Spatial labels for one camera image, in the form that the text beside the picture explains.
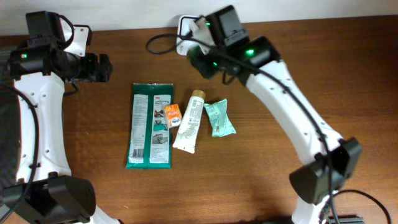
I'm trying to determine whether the small orange box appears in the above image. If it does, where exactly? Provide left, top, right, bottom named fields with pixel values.
left=164, top=104, right=182, bottom=128

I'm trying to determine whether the mint green tissue pack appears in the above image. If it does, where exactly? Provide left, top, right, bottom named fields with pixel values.
left=204, top=98, right=236, bottom=137

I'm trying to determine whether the white cream tube gold cap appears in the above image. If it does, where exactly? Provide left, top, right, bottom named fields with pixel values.
left=172, top=90, right=206, bottom=154

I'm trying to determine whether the green 3M gloves packet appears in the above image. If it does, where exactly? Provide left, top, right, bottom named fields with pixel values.
left=126, top=83, right=174, bottom=170

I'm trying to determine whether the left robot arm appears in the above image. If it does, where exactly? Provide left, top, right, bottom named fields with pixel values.
left=1, top=11, right=115, bottom=223

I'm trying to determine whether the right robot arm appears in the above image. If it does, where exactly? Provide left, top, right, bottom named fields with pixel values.
left=177, top=6, right=362, bottom=223

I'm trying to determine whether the grey plastic mesh basket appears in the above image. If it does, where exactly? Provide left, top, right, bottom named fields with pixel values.
left=1, top=46, right=20, bottom=205

